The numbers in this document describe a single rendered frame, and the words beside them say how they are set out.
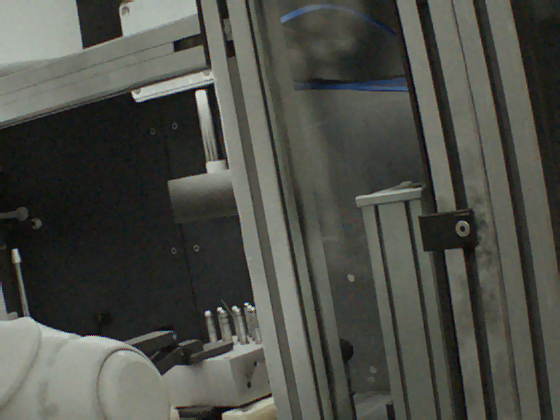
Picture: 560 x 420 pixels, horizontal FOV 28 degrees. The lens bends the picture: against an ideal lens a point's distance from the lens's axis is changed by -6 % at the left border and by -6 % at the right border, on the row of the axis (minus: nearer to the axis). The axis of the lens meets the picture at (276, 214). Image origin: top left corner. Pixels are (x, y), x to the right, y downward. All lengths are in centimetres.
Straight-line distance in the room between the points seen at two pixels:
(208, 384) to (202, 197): 19
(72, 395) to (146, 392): 5
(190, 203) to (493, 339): 46
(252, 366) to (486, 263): 39
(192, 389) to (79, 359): 41
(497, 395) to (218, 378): 38
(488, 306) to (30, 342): 32
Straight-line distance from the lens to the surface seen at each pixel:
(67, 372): 75
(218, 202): 116
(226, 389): 112
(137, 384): 76
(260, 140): 89
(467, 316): 82
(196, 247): 152
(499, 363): 82
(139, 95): 119
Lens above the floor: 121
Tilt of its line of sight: 3 degrees down
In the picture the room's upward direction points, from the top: 10 degrees counter-clockwise
